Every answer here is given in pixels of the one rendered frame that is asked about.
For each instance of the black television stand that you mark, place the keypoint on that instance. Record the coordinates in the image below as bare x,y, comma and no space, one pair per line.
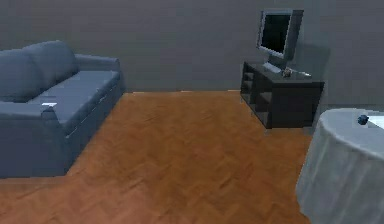
283,96

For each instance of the table with white cloth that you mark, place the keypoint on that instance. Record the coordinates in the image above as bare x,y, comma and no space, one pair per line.
343,166

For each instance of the small brown speckled object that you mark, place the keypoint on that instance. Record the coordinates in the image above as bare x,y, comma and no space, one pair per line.
286,72

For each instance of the small white flat object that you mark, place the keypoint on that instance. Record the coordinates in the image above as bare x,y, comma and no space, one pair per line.
48,104

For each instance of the thin grey flat object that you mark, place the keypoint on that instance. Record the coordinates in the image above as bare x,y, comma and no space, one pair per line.
302,73

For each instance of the grey television set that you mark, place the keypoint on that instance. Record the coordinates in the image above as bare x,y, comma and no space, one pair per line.
276,33

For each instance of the small blue round object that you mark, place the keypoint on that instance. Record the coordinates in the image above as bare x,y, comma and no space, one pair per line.
362,119

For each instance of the blue-grey sofa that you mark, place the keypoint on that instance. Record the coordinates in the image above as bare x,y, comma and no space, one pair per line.
76,90

